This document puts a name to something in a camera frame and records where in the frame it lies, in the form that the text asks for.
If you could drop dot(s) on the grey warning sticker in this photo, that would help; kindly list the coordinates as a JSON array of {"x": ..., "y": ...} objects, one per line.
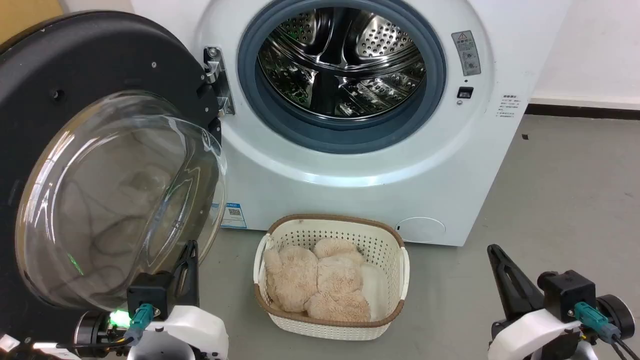
[{"x": 466, "y": 52}]

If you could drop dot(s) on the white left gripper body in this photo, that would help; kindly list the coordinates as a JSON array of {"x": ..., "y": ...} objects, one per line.
[{"x": 195, "y": 332}]

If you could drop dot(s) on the white cloth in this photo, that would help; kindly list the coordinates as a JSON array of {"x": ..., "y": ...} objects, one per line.
[{"x": 376, "y": 292}]

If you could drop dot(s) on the chrome door hinge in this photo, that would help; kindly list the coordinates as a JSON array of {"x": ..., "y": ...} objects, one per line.
[{"x": 219, "y": 75}]

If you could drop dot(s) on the beige fluffy plush toy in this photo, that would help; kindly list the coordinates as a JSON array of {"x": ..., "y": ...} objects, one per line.
[{"x": 300, "y": 280}]

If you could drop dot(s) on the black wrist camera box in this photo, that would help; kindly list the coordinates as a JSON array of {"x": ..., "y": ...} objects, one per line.
[
  {"x": 150, "y": 295},
  {"x": 567, "y": 295}
]

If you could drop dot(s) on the stainless steel washer drum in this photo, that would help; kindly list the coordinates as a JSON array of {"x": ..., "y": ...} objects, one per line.
[{"x": 345, "y": 70}]

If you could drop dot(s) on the white front-load washing machine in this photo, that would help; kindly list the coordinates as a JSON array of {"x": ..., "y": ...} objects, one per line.
[{"x": 380, "y": 200}]

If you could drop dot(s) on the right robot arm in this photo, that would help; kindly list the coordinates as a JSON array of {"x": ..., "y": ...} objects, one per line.
[{"x": 620, "y": 311}]

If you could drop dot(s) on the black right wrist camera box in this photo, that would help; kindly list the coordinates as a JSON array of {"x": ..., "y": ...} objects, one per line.
[{"x": 567, "y": 295}]

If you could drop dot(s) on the blue QR code sticker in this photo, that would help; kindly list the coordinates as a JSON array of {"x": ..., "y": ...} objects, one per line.
[{"x": 234, "y": 216}]

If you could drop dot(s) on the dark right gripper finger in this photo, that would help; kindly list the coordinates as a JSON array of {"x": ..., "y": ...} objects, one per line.
[
  {"x": 500, "y": 272},
  {"x": 527, "y": 295}
]

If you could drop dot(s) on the round white filter cover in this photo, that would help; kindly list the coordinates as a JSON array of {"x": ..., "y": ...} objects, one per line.
[{"x": 421, "y": 230}]

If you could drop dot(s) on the black door latch slot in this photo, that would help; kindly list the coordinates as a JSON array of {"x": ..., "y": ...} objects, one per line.
[{"x": 465, "y": 92}]

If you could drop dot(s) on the yellow wooden panel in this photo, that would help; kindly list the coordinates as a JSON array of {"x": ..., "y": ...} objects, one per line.
[{"x": 27, "y": 17}]

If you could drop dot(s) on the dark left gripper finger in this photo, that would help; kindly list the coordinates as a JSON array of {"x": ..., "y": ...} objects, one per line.
[
  {"x": 181, "y": 280},
  {"x": 193, "y": 280}
]

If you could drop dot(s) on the white plastic laundry basket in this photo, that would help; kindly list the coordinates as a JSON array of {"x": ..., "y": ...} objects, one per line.
[{"x": 327, "y": 331}]

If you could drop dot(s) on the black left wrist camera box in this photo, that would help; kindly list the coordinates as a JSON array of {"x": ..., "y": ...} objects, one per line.
[{"x": 150, "y": 295}]

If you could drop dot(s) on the black round glass washer door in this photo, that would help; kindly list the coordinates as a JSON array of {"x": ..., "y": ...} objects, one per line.
[{"x": 75, "y": 65}]

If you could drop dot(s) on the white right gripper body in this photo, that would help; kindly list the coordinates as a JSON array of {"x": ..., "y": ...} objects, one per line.
[{"x": 520, "y": 336}]

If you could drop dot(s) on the black baseboard strip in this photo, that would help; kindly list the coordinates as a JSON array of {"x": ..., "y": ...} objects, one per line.
[{"x": 585, "y": 111}]

